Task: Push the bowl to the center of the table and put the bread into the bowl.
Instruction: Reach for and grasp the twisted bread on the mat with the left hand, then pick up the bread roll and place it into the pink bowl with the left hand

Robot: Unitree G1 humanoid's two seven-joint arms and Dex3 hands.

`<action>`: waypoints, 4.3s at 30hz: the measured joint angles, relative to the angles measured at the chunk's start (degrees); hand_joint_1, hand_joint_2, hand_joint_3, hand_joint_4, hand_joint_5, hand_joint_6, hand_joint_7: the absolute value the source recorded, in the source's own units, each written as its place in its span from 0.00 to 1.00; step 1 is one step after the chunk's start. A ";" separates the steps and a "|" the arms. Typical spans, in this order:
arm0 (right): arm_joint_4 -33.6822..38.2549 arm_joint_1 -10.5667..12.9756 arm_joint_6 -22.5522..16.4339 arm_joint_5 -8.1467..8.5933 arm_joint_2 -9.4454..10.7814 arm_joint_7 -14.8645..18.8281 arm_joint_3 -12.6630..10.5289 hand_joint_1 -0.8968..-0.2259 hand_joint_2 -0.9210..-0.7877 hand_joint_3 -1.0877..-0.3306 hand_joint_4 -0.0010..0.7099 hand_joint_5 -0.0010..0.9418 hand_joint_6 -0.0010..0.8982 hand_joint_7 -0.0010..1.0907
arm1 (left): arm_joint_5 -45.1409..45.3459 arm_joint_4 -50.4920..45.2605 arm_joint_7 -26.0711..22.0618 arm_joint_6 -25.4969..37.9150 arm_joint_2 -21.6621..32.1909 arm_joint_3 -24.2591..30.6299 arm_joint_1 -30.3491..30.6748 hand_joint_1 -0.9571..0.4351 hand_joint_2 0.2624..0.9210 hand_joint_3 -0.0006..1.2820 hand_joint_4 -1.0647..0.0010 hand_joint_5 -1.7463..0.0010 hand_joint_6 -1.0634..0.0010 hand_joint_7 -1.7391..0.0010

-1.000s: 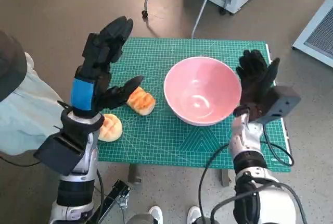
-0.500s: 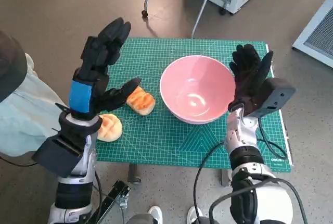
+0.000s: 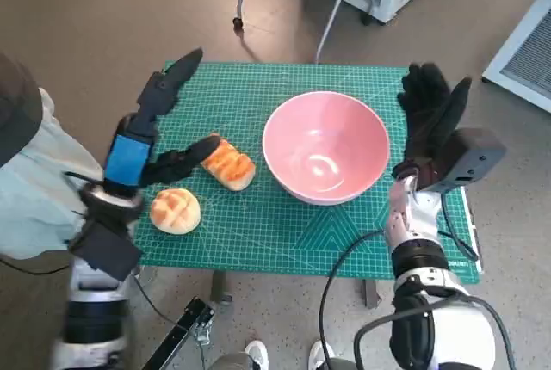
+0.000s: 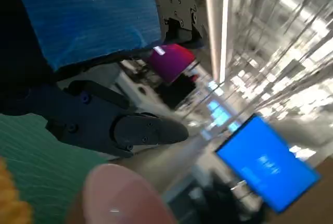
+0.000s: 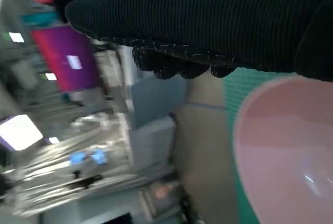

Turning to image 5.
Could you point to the purple lit screen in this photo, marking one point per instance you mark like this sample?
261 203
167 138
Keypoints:
59 52

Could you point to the pink bowl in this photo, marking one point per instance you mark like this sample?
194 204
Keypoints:
286 143

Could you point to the green cutting mat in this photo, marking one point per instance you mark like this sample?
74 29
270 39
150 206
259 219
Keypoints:
231 104

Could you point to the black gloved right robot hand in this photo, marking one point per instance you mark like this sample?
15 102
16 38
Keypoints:
208 18

